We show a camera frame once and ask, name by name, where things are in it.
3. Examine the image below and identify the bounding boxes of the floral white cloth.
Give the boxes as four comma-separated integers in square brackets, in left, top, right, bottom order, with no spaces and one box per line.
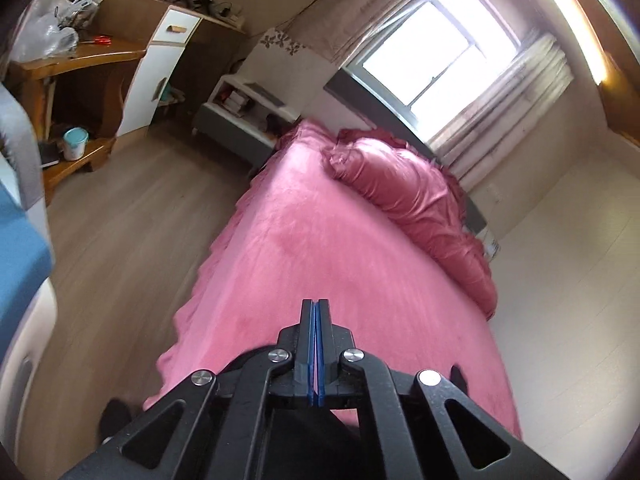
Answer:
[247,26,331,126]

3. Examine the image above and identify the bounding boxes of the person's foot black sock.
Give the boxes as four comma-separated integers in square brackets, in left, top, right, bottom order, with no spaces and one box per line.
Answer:
[99,399,138,443]

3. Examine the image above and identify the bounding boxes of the grey headboard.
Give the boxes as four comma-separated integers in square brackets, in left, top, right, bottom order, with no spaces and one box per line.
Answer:
[324,69,488,241]

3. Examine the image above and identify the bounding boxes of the window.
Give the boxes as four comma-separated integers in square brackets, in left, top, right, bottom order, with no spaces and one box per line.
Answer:
[342,0,531,131]

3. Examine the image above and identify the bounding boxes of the grey white nightstand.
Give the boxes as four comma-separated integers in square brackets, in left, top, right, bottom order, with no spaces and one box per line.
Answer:
[192,74,301,171]

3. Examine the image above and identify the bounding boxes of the row of books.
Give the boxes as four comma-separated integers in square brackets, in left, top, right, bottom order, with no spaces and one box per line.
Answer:
[222,91,251,117]

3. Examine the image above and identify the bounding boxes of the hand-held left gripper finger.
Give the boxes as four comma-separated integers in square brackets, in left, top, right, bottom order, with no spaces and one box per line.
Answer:
[62,300,317,480]
[317,299,573,480]

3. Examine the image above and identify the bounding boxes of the clear plastic bags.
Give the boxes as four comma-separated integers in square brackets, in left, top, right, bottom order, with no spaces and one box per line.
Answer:
[10,0,103,63]

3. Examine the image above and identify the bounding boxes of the ceiling light strip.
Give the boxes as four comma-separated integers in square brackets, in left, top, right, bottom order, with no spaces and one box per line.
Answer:
[530,0,613,86]

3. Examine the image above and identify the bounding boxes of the wooden desk with cabinet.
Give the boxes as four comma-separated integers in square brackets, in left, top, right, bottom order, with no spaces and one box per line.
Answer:
[95,0,248,138]

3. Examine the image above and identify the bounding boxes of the pink duvet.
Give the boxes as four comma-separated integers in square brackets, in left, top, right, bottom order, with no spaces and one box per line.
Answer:
[320,127,498,321]

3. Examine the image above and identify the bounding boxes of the pink bedspread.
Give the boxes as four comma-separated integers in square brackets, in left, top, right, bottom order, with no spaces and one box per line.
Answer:
[155,119,523,441]

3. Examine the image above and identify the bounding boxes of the floral white box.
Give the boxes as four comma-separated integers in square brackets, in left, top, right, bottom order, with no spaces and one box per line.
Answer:
[480,227,502,263]

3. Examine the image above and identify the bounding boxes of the beige curtain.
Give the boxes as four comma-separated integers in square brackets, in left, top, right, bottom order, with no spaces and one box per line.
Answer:
[430,32,573,191]
[285,0,476,66]

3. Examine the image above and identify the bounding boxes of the brown wooden panel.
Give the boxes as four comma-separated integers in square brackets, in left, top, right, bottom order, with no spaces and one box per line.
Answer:
[565,0,640,151]

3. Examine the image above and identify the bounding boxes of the dark book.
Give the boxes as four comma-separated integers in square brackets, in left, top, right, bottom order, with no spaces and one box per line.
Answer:
[39,141,62,168]

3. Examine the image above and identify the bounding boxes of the teal and white cup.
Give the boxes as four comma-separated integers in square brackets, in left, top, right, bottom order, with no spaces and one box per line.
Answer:
[62,127,90,162]

